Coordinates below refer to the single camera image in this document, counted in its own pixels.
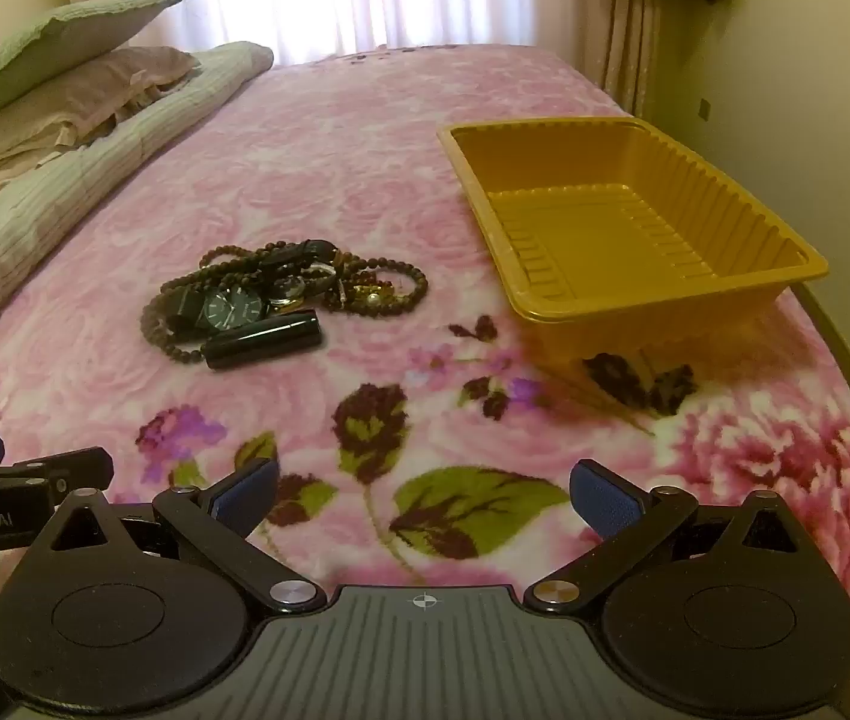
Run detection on green pillow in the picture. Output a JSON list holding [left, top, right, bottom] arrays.
[[0, 0, 182, 121]]

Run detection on gold watch black leather strap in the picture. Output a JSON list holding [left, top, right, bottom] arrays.
[[264, 238, 340, 314]]

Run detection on pearl brooch with red beads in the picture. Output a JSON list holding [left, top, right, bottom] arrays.
[[335, 277, 400, 312]]

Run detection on dark bead necklace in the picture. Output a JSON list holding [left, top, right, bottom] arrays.
[[245, 240, 430, 312]]

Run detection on brown small-bead necklace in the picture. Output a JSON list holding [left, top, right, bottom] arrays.
[[140, 244, 276, 367]]

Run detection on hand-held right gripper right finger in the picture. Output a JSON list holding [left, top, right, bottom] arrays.
[[524, 459, 801, 612]]

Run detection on green striped quilt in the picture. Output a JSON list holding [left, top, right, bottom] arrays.
[[0, 41, 276, 383]]

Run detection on mauve pillow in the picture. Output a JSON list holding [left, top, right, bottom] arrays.
[[0, 45, 197, 181]]

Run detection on pink pleated curtain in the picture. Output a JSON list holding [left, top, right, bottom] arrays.
[[575, 0, 666, 117]]

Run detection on black wristwatch dark dial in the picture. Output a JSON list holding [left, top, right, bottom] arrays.
[[166, 286, 272, 332]]

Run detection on black cylindrical tube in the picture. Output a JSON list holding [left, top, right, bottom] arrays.
[[202, 311, 321, 372]]

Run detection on yellow plastic tray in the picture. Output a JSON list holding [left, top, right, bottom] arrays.
[[436, 116, 830, 383]]

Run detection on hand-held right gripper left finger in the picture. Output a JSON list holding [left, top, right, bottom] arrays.
[[50, 457, 328, 612]]

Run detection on pink floral blanket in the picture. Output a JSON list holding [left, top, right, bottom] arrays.
[[0, 41, 850, 608]]

